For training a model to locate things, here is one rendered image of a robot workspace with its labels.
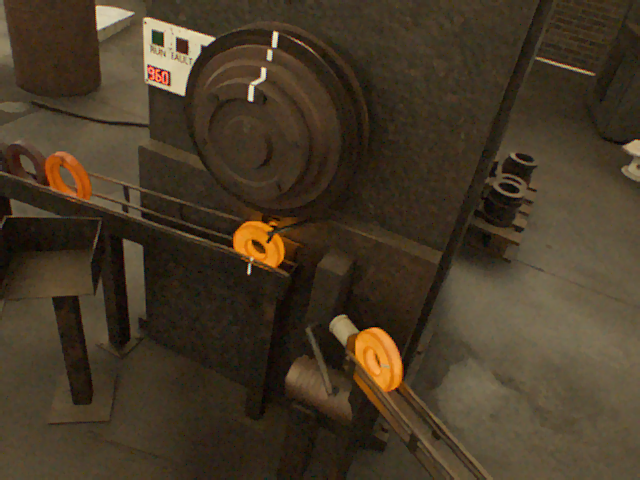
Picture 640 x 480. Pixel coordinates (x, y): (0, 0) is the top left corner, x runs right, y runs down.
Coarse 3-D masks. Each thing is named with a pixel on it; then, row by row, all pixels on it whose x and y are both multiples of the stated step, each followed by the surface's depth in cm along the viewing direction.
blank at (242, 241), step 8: (248, 224) 149; (256, 224) 148; (264, 224) 148; (240, 232) 150; (248, 232) 149; (256, 232) 147; (264, 232) 146; (240, 240) 152; (248, 240) 151; (264, 240) 148; (272, 240) 146; (280, 240) 148; (240, 248) 153; (248, 248) 153; (264, 248) 149; (272, 248) 148; (280, 248) 148; (256, 256) 154; (264, 256) 152; (272, 256) 149; (280, 256) 149; (272, 264) 151
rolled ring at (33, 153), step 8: (16, 144) 175; (24, 144) 175; (32, 144) 176; (8, 152) 179; (16, 152) 178; (24, 152) 175; (32, 152) 174; (40, 152) 176; (8, 160) 181; (16, 160) 182; (32, 160) 175; (40, 160) 175; (16, 168) 183; (40, 168) 175; (16, 176) 184; (24, 176) 184; (40, 176) 178; (48, 184) 181
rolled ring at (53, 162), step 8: (64, 152) 171; (48, 160) 172; (56, 160) 170; (64, 160) 168; (72, 160) 169; (48, 168) 175; (56, 168) 176; (72, 168) 168; (80, 168) 169; (48, 176) 177; (56, 176) 177; (80, 176) 169; (56, 184) 177; (64, 184) 179; (80, 184) 170; (88, 184) 171; (72, 192) 179; (80, 192) 172; (88, 192) 173
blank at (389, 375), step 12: (360, 336) 131; (372, 336) 126; (384, 336) 125; (360, 348) 132; (372, 348) 127; (384, 348) 123; (396, 348) 124; (360, 360) 133; (372, 360) 132; (384, 360) 124; (396, 360) 123; (372, 372) 130; (384, 372) 125; (396, 372) 123; (384, 384) 126; (396, 384) 125
